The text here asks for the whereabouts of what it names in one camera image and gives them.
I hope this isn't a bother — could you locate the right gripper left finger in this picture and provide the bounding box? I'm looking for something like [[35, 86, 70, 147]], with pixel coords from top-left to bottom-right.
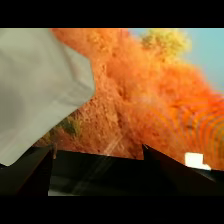
[[0, 145, 55, 197]]

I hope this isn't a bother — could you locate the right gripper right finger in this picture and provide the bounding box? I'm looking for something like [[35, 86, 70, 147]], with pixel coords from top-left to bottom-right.
[[141, 143, 224, 197]]

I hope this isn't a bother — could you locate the white long-sleeved shirt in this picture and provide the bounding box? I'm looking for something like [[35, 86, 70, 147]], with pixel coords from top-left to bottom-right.
[[0, 28, 97, 167]]

